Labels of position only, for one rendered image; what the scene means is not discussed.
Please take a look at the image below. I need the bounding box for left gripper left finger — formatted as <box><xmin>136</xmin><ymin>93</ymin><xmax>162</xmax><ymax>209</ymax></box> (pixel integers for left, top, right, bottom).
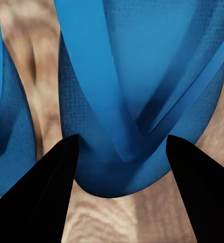
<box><xmin>0</xmin><ymin>135</ymin><xmax>79</xmax><ymax>243</ymax></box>

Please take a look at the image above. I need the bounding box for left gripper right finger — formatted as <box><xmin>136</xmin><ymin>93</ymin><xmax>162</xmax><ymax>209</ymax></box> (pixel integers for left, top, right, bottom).
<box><xmin>166</xmin><ymin>135</ymin><xmax>224</xmax><ymax>243</ymax></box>

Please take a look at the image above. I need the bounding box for sandal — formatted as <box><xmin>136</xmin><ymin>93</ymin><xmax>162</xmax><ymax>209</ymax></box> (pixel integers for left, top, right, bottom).
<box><xmin>54</xmin><ymin>0</ymin><xmax>224</xmax><ymax>198</ymax></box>
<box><xmin>0</xmin><ymin>26</ymin><xmax>37</xmax><ymax>196</ymax></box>

